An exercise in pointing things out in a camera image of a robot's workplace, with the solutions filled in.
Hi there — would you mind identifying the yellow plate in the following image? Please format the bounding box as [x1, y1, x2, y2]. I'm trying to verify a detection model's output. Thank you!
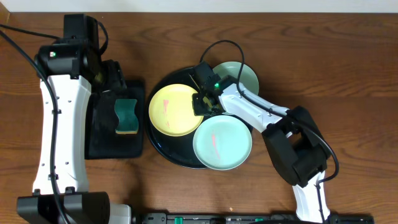
[149, 84, 204, 137]

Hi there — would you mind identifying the light green plate bottom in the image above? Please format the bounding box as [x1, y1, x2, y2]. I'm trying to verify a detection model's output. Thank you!
[193, 115, 252, 170]

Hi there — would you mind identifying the light green plate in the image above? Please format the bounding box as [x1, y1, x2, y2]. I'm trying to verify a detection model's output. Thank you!
[213, 62, 259, 95]
[193, 115, 252, 170]

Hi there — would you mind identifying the light green plate top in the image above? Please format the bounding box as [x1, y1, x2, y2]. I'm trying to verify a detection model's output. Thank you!
[213, 62, 259, 95]

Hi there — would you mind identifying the green yellow sponge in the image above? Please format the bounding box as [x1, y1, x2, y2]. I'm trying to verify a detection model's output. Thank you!
[114, 99, 139, 134]

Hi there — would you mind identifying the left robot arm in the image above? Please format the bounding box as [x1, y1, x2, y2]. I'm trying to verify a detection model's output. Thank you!
[17, 14, 134, 223]

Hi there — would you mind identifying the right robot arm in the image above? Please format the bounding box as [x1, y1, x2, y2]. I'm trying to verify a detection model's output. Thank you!
[190, 62, 335, 223]

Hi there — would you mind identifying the rectangular black tray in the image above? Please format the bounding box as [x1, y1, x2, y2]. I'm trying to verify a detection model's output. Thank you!
[85, 80, 145, 159]

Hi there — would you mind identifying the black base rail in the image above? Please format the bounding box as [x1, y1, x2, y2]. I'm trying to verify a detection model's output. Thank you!
[132, 213, 375, 224]

